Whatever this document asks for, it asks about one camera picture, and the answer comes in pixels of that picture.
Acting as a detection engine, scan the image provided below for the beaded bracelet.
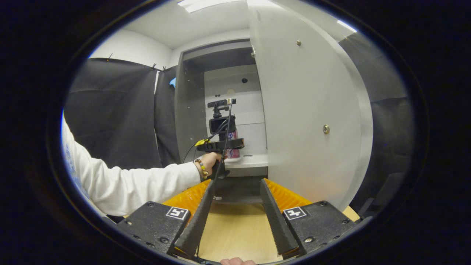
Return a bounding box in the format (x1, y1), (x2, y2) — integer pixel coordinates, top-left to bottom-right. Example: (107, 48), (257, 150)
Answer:
(194, 158), (209, 179)

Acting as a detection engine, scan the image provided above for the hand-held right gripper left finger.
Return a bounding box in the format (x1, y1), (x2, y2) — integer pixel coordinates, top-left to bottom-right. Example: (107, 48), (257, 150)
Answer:
(117, 179), (215, 258)

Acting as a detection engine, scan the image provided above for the black backdrop cloth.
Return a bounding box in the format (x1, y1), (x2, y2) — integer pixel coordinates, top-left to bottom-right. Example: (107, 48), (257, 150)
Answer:
(63, 32), (411, 218)

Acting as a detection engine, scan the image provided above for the long ceiling light panel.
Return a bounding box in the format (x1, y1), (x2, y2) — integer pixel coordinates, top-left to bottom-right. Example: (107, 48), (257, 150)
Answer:
(177, 0), (251, 13)

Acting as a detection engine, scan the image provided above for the pink label bottle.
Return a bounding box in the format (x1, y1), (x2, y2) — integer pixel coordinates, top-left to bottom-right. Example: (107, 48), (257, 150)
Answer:
(225, 129), (241, 160)

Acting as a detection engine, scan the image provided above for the grey cabinet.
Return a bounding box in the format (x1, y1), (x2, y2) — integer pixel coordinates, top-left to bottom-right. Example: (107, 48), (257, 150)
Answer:
(174, 39), (269, 205)

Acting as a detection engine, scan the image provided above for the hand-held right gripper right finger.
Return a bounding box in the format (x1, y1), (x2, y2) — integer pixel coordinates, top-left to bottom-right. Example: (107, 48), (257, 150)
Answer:
(260, 178), (358, 260)

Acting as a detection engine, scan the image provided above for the grey cabinet door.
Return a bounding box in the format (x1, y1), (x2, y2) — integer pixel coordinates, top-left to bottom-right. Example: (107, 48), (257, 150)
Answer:
(247, 0), (374, 212)

